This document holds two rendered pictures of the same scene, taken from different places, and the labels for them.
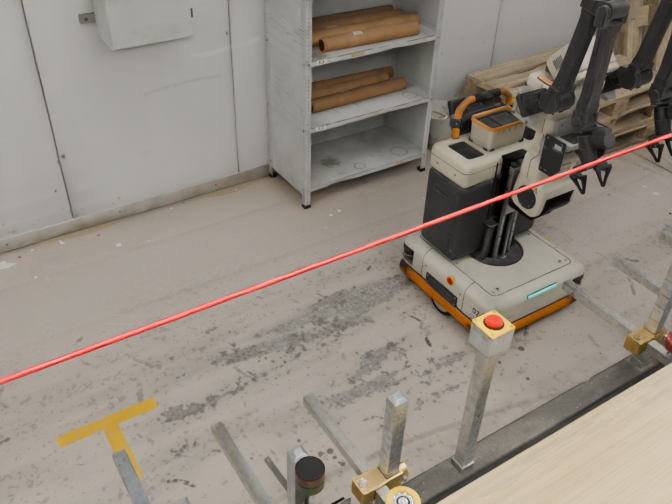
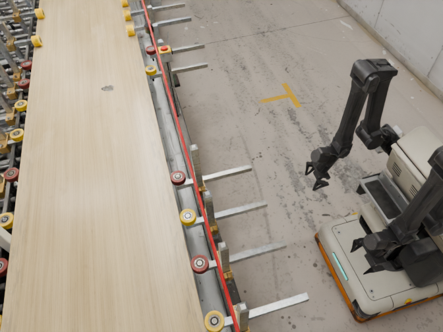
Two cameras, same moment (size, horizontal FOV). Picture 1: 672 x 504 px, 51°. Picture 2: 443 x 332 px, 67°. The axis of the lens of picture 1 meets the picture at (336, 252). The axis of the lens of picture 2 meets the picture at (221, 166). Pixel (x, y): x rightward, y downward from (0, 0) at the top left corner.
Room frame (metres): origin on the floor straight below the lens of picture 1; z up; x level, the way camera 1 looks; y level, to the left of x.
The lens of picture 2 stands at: (2.08, -1.91, 2.33)
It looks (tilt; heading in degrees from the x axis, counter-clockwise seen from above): 52 degrees down; 111
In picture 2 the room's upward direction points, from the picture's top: 4 degrees counter-clockwise
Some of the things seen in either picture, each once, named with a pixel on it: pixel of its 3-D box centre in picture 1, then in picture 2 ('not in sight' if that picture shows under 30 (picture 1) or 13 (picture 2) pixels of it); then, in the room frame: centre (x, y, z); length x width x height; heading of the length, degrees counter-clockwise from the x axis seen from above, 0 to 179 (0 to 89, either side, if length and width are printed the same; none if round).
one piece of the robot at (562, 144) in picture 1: (574, 141); (385, 202); (2.50, -0.92, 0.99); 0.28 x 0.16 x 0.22; 124
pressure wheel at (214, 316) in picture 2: not in sight; (215, 323); (1.90, -1.62, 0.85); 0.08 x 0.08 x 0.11
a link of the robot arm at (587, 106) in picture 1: (597, 69); (351, 114); (2.23, -0.84, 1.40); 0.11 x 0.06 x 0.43; 124
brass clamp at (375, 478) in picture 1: (380, 480); not in sight; (1.02, -0.13, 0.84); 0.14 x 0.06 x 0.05; 124
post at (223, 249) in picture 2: not in sight; (225, 267); (1.87, -1.39, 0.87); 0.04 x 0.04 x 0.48; 34
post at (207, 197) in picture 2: not in sight; (211, 220); (1.73, -1.18, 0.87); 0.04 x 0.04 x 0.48; 34
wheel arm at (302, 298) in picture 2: not in sight; (260, 311); (2.06, -1.51, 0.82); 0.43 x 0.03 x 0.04; 34
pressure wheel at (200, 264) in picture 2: not in sight; (200, 267); (1.76, -1.42, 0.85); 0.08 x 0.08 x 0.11
